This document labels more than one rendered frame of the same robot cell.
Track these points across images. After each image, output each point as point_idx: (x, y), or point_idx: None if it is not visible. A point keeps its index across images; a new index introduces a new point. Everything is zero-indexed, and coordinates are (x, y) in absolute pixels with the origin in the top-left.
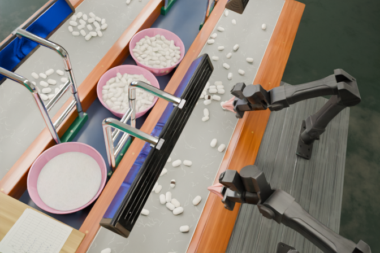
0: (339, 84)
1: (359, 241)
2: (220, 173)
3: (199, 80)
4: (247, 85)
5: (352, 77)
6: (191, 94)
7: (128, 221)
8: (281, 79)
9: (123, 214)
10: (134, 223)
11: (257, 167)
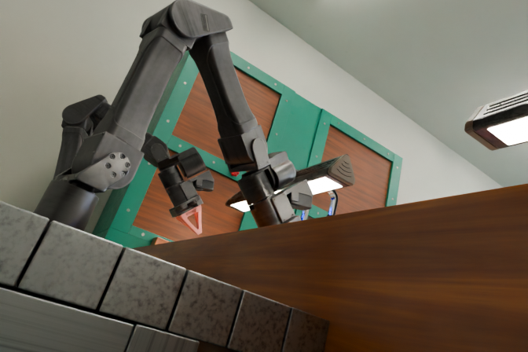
0: (207, 35)
1: (106, 99)
2: (213, 189)
3: (315, 166)
4: (295, 171)
5: (196, 3)
6: (302, 170)
7: (234, 196)
8: (298, 221)
9: (240, 191)
10: (230, 199)
11: (199, 153)
